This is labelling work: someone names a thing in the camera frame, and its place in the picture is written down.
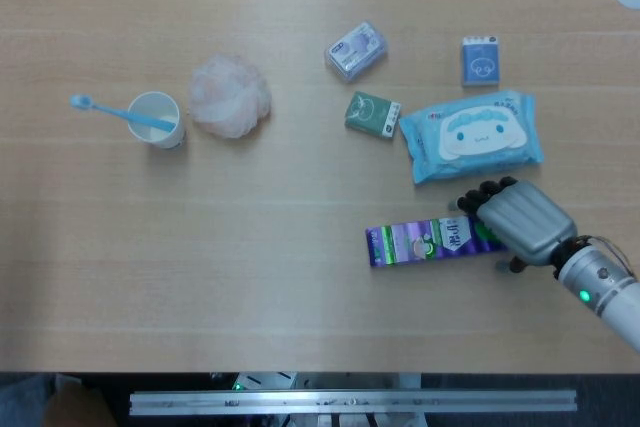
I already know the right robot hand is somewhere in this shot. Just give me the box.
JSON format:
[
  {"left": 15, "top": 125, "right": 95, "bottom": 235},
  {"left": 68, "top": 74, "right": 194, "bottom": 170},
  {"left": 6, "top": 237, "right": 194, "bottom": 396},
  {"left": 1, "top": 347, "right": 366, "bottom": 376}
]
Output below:
[{"left": 456, "top": 176, "right": 579, "bottom": 274}]

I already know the purple toothpaste box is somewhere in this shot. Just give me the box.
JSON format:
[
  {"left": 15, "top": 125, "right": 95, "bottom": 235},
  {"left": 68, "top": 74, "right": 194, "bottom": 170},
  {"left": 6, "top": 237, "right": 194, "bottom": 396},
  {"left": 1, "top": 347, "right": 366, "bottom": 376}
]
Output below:
[{"left": 364, "top": 215, "right": 507, "bottom": 269}]

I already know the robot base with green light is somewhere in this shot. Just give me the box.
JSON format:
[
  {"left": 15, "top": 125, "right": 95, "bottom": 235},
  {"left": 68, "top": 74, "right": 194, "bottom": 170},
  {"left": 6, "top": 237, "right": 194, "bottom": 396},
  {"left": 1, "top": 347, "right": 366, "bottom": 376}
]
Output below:
[{"left": 209, "top": 371, "right": 301, "bottom": 392}]

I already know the blue cartoon wet wipes pack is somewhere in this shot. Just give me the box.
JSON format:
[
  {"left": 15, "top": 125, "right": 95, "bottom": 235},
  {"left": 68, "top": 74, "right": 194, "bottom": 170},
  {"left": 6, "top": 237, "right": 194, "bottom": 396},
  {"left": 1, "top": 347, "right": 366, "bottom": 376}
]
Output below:
[{"left": 398, "top": 90, "right": 545, "bottom": 186}]

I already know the blue tissue pack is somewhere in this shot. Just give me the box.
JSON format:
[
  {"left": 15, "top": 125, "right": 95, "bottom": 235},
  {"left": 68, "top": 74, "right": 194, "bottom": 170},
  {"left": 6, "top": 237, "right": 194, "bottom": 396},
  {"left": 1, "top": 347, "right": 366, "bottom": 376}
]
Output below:
[{"left": 460, "top": 35, "right": 502, "bottom": 88}]

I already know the green tissue pack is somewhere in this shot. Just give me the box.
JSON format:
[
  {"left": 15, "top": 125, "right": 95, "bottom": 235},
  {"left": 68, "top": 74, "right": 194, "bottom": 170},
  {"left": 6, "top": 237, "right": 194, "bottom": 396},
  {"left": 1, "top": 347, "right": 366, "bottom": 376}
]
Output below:
[{"left": 343, "top": 90, "right": 403, "bottom": 139}]

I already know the pink mesh bath sponge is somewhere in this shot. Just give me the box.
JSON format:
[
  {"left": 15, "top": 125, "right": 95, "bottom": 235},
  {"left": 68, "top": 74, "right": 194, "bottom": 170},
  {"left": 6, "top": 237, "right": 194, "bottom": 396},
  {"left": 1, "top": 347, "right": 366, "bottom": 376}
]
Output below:
[{"left": 187, "top": 52, "right": 274, "bottom": 140}]

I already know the white plastic cup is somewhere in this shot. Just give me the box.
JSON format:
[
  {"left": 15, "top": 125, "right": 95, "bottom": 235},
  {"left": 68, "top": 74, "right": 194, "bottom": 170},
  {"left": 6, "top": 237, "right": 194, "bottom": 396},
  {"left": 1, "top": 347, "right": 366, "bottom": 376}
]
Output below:
[{"left": 127, "top": 91, "right": 187, "bottom": 150}]

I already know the blue toothbrush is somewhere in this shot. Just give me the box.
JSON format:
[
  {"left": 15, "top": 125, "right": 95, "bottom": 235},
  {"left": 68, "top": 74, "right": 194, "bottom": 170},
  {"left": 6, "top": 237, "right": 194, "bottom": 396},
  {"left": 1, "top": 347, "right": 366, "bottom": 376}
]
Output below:
[{"left": 69, "top": 93, "right": 177, "bottom": 131}]

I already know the aluminium profile rail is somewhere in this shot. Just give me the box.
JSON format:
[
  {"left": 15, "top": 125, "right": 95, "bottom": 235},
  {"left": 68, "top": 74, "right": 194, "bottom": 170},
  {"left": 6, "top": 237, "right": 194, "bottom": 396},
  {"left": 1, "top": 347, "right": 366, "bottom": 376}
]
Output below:
[{"left": 129, "top": 388, "right": 578, "bottom": 417}]

